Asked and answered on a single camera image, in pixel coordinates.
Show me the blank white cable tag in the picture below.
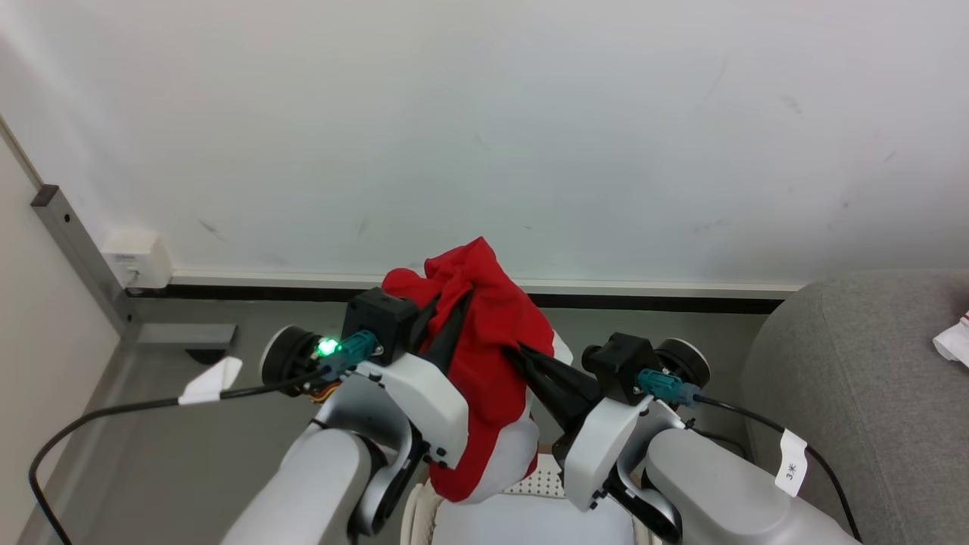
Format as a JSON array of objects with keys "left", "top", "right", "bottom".
[{"left": 178, "top": 356, "right": 244, "bottom": 406}]

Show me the red and white garment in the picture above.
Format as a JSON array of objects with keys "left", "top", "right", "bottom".
[{"left": 382, "top": 236, "right": 574, "bottom": 504}]

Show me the white and black baseboard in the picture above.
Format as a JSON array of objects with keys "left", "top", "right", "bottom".
[{"left": 125, "top": 271, "right": 803, "bottom": 316}]

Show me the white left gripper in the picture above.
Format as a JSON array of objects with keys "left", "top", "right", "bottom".
[{"left": 354, "top": 289, "right": 475, "bottom": 469}]

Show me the teal right cable connector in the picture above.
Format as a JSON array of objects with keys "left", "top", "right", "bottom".
[{"left": 637, "top": 369, "right": 702, "bottom": 408}]

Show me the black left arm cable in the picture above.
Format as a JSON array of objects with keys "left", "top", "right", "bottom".
[{"left": 29, "top": 367, "right": 334, "bottom": 545}]

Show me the teal left cable connector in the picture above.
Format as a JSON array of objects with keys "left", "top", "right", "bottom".
[{"left": 316, "top": 329, "right": 379, "bottom": 382}]

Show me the white cloth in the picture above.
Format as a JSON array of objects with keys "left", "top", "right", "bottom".
[{"left": 933, "top": 309, "right": 969, "bottom": 369}]

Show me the teal cable connector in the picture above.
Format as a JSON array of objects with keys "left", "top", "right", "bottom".
[
  {"left": 637, "top": 369, "right": 702, "bottom": 408},
  {"left": 316, "top": 329, "right": 379, "bottom": 382}
]

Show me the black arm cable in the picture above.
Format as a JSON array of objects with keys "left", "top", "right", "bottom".
[
  {"left": 693, "top": 394, "right": 864, "bottom": 544},
  {"left": 29, "top": 367, "right": 334, "bottom": 545}
]

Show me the white cable tag with writing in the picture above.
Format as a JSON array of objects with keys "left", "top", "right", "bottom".
[{"left": 774, "top": 428, "right": 809, "bottom": 498}]

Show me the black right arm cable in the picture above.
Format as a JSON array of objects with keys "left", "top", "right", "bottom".
[{"left": 693, "top": 394, "right": 864, "bottom": 544}]

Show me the white perforated laundry basket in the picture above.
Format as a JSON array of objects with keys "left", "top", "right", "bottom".
[{"left": 399, "top": 453, "right": 659, "bottom": 545}]

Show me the white wall socket box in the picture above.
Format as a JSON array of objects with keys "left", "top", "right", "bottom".
[{"left": 101, "top": 229, "right": 173, "bottom": 290}]

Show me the grey fabric sofa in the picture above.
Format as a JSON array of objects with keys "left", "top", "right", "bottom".
[{"left": 740, "top": 269, "right": 969, "bottom": 545}]

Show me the grey metal post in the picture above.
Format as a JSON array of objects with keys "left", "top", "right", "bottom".
[{"left": 30, "top": 184, "right": 142, "bottom": 343}]

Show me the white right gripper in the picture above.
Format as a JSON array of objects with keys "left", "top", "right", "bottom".
[{"left": 503, "top": 344, "right": 653, "bottom": 512}]

